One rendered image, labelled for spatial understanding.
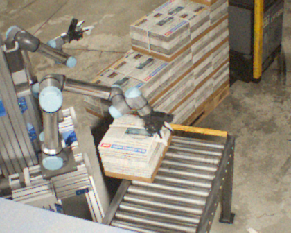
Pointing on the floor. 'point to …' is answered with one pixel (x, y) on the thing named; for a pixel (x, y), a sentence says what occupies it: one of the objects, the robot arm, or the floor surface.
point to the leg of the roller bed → (228, 191)
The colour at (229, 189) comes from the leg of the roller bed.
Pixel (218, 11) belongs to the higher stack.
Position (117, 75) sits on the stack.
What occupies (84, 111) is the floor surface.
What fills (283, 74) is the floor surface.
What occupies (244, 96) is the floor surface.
